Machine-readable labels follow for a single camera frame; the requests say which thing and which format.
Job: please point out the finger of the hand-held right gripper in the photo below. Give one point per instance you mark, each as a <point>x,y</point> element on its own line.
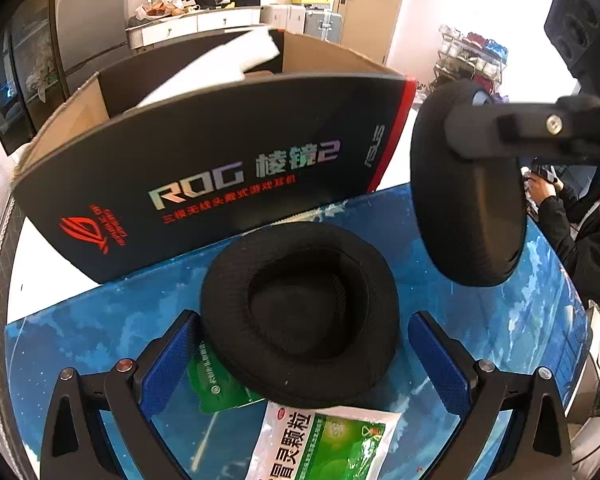
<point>530,127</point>

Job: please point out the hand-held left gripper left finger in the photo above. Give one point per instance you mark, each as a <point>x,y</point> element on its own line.
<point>165,365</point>

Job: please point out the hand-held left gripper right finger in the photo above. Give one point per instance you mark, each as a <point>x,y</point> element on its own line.
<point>440,367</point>

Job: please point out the small green medicine sachet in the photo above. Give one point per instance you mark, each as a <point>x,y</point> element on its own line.
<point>215,390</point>

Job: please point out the black ear cushion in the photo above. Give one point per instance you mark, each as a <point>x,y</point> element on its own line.
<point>220,285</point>
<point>460,220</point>

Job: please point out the large green medicine sachet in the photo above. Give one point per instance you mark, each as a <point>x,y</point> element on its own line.
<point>320,445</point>

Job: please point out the black cardboard box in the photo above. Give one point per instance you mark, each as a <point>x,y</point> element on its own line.
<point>230,135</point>

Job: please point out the blue sky printed mat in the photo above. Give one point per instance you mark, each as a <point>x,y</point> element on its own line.
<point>130,300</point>

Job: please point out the shoe rack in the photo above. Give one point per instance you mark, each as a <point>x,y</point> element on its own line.
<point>472,57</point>

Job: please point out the tan wooden door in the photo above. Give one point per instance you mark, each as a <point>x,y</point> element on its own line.
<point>372,10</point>

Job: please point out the silver suitcase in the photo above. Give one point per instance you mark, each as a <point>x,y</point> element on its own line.
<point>324,27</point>

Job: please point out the white foam sheet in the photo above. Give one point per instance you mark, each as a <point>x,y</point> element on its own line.
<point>205,70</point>

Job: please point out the black glass cabinet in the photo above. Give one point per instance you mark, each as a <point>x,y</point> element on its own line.
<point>20,75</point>

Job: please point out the white dresser desk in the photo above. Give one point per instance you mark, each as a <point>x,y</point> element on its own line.
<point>195,25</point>

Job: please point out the grey refrigerator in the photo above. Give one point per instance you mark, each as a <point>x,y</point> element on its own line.
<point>90,25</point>

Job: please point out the plastic bag of food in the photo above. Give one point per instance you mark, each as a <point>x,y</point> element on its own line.
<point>160,7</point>

